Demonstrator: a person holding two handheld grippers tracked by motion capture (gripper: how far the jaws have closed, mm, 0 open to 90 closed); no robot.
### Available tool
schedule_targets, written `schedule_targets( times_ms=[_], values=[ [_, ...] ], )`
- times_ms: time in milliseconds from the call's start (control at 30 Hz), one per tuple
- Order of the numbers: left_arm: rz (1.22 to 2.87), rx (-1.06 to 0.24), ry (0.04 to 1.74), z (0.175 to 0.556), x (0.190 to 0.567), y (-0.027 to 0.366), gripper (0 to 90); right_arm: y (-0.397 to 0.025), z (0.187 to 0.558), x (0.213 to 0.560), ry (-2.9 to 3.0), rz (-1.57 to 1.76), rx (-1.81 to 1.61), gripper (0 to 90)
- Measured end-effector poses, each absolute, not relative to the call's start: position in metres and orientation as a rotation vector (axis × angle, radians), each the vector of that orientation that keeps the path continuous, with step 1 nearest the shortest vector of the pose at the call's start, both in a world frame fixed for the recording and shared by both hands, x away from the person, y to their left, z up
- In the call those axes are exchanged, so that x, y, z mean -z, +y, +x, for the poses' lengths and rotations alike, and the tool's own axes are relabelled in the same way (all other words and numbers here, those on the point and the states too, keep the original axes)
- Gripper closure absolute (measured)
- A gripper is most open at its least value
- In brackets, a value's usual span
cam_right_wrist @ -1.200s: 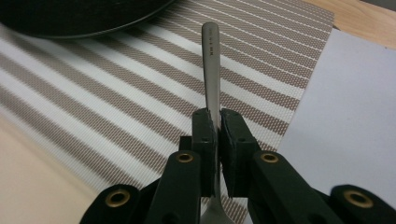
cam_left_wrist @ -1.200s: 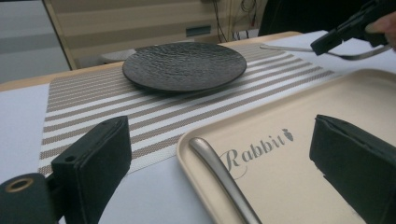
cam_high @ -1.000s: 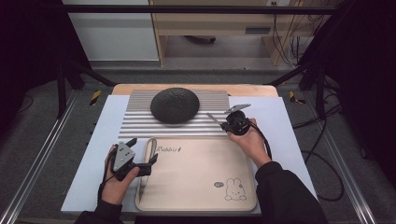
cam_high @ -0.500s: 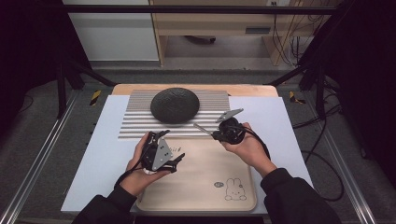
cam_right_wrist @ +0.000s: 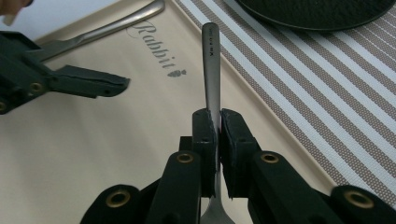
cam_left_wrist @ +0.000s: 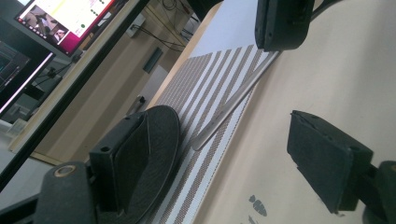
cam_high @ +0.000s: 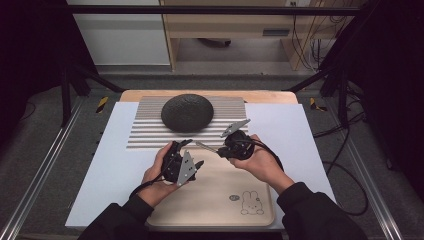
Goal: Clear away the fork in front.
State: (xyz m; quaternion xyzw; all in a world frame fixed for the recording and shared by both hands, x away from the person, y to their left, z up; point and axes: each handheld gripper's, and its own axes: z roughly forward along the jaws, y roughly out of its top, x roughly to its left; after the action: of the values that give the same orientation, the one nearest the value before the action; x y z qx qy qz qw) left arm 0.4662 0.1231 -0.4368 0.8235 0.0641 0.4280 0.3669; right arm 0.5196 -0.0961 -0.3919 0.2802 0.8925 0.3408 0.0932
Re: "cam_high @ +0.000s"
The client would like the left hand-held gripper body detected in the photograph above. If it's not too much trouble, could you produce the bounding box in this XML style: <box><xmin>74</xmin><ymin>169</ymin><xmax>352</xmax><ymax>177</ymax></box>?
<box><xmin>161</xmin><ymin>141</ymin><xmax>198</xmax><ymax>187</ymax></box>

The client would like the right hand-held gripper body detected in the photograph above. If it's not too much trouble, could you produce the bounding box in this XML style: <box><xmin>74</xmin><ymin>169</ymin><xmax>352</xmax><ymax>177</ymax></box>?
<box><xmin>216</xmin><ymin>118</ymin><xmax>256</xmax><ymax>161</ymax></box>

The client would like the beige plastic tray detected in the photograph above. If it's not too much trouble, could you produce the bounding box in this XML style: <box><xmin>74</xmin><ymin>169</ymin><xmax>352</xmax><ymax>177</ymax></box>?
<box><xmin>146</xmin><ymin>148</ymin><xmax>276</xmax><ymax>228</ymax></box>

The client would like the person's left hand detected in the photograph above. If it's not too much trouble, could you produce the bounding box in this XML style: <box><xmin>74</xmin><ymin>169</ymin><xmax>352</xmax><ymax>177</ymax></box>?
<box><xmin>141</xmin><ymin>142</ymin><xmax>184</xmax><ymax>208</ymax></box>

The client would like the person's right hand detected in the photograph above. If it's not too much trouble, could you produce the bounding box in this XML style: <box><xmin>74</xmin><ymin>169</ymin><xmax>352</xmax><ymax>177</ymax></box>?
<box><xmin>229</xmin><ymin>134</ymin><xmax>296</xmax><ymax>196</ymax></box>

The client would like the striped beige placemat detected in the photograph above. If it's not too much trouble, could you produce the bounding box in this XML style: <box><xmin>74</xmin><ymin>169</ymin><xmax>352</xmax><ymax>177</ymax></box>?
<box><xmin>125</xmin><ymin>96</ymin><xmax>250</xmax><ymax>150</ymax></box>

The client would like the office chair base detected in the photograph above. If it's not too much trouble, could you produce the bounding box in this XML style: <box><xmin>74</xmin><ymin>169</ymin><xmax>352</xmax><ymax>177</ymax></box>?
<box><xmin>196</xmin><ymin>37</ymin><xmax>232</xmax><ymax>48</ymax></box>

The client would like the black metal stand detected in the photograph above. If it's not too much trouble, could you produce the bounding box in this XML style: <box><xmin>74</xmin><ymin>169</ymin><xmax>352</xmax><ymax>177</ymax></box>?
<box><xmin>283</xmin><ymin>64</ymin><xmax>351</xmax><ymax>129</ymax></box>
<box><xmin>61</xmin><ymin>63</ymin><xmax>126</xmax><ymax>128</ymax></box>

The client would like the light wooden desk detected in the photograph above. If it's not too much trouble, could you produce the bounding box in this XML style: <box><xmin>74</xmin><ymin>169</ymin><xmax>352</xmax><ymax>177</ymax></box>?
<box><xmin>159</xmin><ymin>0</ymin><xmax>354</xmax><ymax>72</ymax></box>

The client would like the white partition panel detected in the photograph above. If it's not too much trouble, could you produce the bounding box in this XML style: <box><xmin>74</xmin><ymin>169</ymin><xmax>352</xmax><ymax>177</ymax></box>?
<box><xmin>66</xmin><ymin>0</ymin><xmax>171</xmax><ymax>66</ymax></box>

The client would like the black curtain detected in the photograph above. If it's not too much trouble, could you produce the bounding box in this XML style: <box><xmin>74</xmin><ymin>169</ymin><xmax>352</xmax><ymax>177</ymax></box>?
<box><xmin>0</xmin><ymin>0</ymin><xmax>98</xmax><ymax>144</ymax></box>
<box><xmin>319</xmin><ymin>0</ymin><xmax>424</xmax><ymax>188</ymax></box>

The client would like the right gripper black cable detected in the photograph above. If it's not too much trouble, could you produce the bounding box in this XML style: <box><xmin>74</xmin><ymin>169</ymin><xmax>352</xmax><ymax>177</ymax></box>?
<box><xmin>244</xmin><ymin>138</ymin><xmax>285</xmax><ymax>173</ymax></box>

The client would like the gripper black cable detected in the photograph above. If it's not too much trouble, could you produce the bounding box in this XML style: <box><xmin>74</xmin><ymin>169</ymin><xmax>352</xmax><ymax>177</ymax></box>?
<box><xmin>244</xmin><ymin>138</ymin><xmax>285</xmax><ymax>173</ymax></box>
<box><xmin>129</xmin><ymin>176</ymin><xmax>167</xmax><ymax>201</ymax></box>

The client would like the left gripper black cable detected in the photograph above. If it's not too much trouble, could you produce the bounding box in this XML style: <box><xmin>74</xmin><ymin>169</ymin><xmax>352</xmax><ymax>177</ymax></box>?
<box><xmin>129</xmin><ymin>176</ymin><xmax>167</xmax><ymax>201</ymax></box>

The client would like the bundle of hanging cables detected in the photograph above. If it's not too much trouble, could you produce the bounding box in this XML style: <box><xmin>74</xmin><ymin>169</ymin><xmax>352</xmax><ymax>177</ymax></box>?
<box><xmin>291</xmin><ymin>14</ymin><xmax>334</xmax><ymax>73</ymax></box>

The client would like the aluminium floor rail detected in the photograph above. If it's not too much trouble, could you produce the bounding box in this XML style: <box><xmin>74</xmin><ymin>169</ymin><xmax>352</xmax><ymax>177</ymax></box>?
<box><xmin>328</xmin><ymin>99</ymin><xmax>404</xmax><ymax>240</ymax></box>
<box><xmin>0</xmin><ymin>96</ymin><xmax>84</xmax><ymax>240</ymax></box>

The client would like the black frame bar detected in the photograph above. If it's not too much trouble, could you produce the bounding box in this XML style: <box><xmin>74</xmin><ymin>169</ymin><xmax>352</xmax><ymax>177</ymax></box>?
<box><xmin>66</xmin><ymin>4</ymin><xmax>363</xmax><ymax>16</ymax></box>

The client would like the looped black floor cable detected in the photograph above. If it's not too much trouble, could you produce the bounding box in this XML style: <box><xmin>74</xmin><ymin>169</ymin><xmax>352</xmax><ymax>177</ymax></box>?
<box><xmin>321</xmin><ymin>160</ymin><xmax>370</xmax><ymax>217</ymax></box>

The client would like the white wall socket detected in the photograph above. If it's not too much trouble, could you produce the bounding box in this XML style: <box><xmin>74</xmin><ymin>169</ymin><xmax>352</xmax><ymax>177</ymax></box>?
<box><xmin>285</xmin><ymin>0</ymin><xmax>311</xmax><ymax>8</ymax></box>

